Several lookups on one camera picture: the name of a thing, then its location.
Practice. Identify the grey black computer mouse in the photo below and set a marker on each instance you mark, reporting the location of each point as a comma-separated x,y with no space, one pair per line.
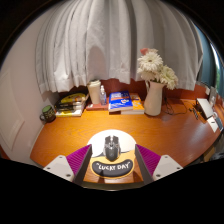
112,148

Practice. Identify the white slanted device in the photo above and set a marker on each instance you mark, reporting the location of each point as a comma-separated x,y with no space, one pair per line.
205,107

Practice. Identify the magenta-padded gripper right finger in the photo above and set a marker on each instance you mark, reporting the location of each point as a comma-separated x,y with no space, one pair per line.
160,166

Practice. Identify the small clear bottle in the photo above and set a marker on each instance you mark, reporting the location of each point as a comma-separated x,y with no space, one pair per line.
103,97

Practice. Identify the white cylindrical container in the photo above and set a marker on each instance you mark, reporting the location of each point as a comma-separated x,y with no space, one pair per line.
94,91

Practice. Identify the white flower bouquet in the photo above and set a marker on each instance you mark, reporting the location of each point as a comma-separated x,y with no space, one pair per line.
151,65

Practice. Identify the white paper card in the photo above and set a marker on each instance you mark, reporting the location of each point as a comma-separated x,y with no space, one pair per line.
213,124

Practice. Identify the dark pen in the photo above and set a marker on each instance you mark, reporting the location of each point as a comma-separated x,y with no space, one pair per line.
196,114

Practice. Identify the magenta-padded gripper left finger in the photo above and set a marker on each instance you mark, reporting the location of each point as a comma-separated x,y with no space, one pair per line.
64,167

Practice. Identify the white ceramic vase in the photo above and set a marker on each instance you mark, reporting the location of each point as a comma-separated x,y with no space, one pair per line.
154,100

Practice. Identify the dark green mug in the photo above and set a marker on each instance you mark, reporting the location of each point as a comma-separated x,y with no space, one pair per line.
49,114

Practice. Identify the white curtain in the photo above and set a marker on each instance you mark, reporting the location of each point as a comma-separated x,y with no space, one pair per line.
100,40

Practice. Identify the white yellow black mouse pad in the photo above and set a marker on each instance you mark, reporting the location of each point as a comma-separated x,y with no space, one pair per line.
111,168

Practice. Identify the stack of yellow black books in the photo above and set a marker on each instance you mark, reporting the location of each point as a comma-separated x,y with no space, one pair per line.
70,105

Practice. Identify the blue book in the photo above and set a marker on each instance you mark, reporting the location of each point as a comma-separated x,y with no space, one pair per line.
120,101

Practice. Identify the flat red book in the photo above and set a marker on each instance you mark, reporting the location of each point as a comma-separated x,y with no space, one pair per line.
96,107

